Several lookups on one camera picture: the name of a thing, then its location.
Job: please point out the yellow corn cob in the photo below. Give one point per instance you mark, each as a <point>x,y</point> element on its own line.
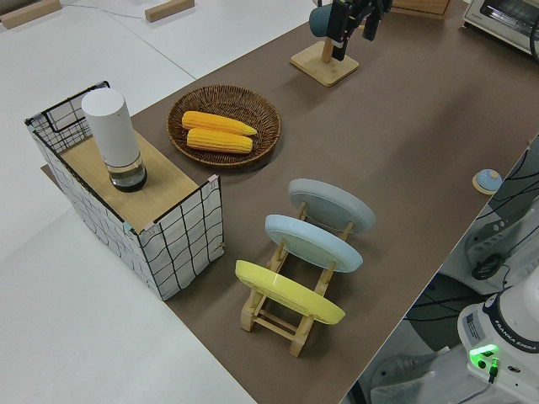
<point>219,141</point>
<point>215,123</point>

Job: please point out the wooden plate rack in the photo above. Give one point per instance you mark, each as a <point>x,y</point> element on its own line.
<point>273,326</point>

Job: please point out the wooden drawer cabinet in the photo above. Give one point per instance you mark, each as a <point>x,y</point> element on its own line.
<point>421,6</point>

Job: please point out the white cylindrical bottle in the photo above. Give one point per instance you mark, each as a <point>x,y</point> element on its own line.
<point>111,130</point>

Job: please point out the gray plate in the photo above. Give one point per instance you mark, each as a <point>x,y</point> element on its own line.
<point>332,206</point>

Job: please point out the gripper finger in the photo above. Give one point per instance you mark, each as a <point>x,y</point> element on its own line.
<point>340,25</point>
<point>371,27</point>

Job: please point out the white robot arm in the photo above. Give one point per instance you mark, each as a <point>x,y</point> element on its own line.
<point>518,320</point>

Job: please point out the blue call bell wooden base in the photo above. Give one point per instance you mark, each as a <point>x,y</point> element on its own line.
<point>487,180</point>

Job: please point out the brown table mat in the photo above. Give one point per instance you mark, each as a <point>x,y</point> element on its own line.
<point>400,139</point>

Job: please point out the dark teal mug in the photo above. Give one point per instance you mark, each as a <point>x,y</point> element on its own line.
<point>320,21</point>

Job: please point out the white toaster oven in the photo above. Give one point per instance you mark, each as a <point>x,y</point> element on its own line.
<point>501,21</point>

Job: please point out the light blue plate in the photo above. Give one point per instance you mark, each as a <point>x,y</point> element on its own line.
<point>311,242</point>

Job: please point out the light wooden block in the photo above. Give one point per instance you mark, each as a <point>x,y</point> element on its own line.
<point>168,10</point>
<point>29,13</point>

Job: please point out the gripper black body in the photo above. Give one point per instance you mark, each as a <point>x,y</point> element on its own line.
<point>370,6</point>

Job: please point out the wooden mug tree stand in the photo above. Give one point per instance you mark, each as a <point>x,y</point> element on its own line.
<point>324,67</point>

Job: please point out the yellow plate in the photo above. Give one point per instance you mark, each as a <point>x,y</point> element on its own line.
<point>286,290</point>

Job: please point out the round brown wicker basket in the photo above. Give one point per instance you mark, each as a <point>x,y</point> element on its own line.
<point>261,113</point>

